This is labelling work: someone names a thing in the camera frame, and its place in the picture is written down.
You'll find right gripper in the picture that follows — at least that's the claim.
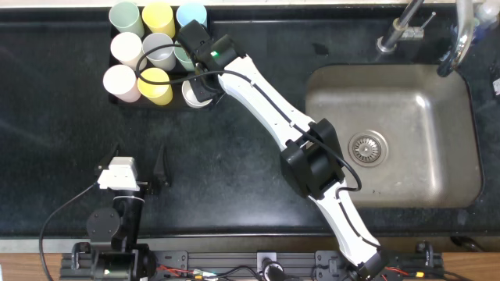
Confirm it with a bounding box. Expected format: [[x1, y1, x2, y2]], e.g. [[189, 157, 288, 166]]
[[190, 73, 220, 103]]

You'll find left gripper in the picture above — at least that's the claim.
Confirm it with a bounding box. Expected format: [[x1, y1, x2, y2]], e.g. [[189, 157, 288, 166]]
[[95, 143, 172, 196]]

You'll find white cup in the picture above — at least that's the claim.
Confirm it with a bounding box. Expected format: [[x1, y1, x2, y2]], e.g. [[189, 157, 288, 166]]
[[181, 77, 215, 109], [109, 31, 148, 72]]

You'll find yellow cup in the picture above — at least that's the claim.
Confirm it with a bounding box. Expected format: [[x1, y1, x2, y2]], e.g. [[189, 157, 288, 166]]
[[137, 67, 173, 106], [141, 2, 177, 39]]

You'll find pink cup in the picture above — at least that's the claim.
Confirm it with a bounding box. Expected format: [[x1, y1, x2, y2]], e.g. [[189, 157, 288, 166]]
[[102, 64, 142, 103]]

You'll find black tray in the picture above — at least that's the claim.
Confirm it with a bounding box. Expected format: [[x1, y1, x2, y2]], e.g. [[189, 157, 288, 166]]
[[108, 5, 214, 108]]

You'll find green cup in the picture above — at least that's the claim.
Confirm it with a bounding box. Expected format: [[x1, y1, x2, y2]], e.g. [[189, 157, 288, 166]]
[[108, 1, 145, 39], [173, 41, 196, 73]]

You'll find grey cup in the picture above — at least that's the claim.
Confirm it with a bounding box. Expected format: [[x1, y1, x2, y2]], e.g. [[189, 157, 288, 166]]
[[141, 32, 177, 72]]

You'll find blue cup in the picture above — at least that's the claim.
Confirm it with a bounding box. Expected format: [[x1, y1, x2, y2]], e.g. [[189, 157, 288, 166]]
[[176, 2, 209, 28]]

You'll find steel tap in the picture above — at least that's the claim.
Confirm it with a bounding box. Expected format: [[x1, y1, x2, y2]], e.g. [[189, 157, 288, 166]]
[[375, 0, 476, 78]]

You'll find steel sink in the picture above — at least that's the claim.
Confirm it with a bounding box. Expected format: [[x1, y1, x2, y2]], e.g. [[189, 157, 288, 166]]
[[304, 63, 484, 209]]

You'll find blue soap bottle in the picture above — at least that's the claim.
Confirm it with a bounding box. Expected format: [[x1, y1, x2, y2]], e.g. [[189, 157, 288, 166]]
[[470, 0, 500, 44]]

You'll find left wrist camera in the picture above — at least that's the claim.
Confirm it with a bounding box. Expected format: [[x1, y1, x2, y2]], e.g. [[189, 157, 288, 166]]
[[96, 156, 141, 192]]

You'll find mounting rail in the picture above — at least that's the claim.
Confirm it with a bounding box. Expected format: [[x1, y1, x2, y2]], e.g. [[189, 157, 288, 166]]
[[60, 241, 446, 281]]

